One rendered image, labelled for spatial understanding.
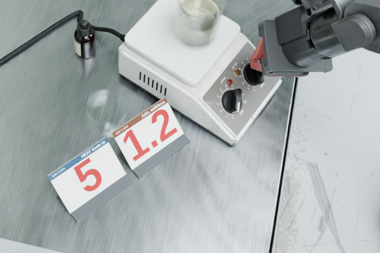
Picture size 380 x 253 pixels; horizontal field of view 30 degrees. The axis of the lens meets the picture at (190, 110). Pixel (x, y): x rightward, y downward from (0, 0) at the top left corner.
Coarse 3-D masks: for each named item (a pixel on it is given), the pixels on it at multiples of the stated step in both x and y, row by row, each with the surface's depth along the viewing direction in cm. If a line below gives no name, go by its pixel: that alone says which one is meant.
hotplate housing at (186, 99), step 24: (120, 48) 96; (240, 48) 98; (120, 72) 100; (144, 72) 96; (168, 72) 94; (216, 72) 95; (168, 96) 97; (192, 96) 93; (192, 120) 98; (216, 120) 94
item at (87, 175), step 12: (96, 156) 91; (108, 156) 92; (72, 168) 90; (84, 168) 91; (96, 168) 91; (108, 168) 92; (120, 168) 93; (60, 180) 89; (72, 180) 90; (84, 180) 91; (96, 180) 92; (108, 180) 92; (60, 192) 89; (72, 192) 90; (84, 192) 91; (72, 204) 90
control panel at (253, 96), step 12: (252, 48) 99; (240, 60) 98; (228, 72) 96; (240, 72) 97; (216, 84) 95; (240, 84) 97; (264, 84) 99; (204, 96) 94; (216, 96) 95; (252, 96) 98; (264, 96) 99; (216, 108) 94; (252, 108) 97; (228, 120) 95; (240, 120) 96
